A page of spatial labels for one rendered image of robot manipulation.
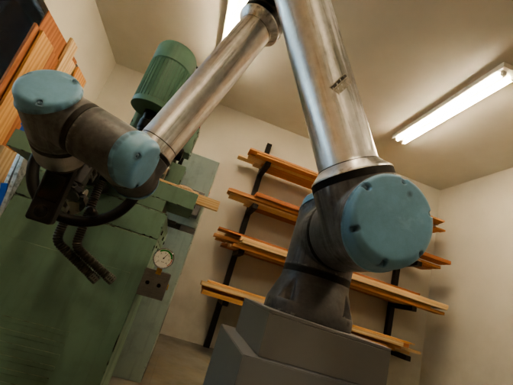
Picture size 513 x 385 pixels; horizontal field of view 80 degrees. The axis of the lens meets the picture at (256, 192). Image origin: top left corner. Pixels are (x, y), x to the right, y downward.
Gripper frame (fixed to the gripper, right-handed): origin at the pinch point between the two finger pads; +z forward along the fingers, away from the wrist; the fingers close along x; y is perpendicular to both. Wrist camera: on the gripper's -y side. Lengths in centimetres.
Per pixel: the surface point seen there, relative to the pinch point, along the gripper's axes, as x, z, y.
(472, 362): -339, 173, 56
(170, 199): -18.9, 17.2, 23.1
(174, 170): -14, 40, 52
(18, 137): 30.7, 16.3, 25.6
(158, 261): -22.7, 18.3, 1.9
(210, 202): -33, 29, 35
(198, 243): -49, 239, 117
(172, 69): 0, 7, 75
